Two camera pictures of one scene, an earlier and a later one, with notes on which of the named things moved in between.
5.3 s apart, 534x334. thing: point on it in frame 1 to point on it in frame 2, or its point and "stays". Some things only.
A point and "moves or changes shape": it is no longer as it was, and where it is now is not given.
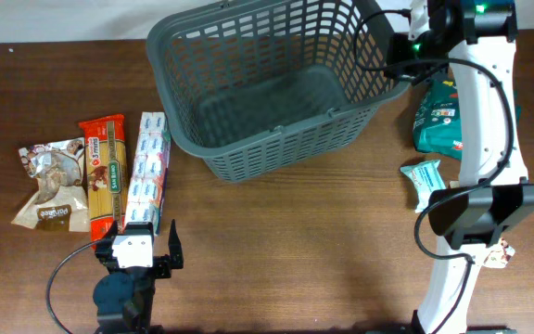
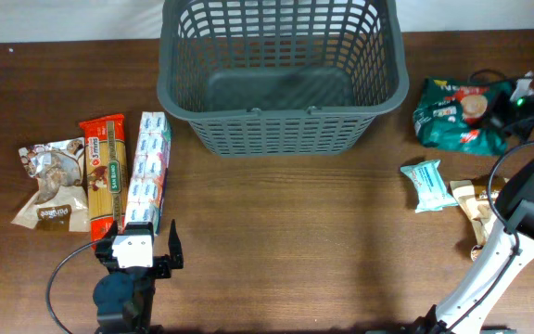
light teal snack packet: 428,177 stays
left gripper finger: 175,250 stays
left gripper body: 160,264 stays
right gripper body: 401,55 to 518,118
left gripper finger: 109,237 stays
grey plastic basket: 274,88 moves or changes shape
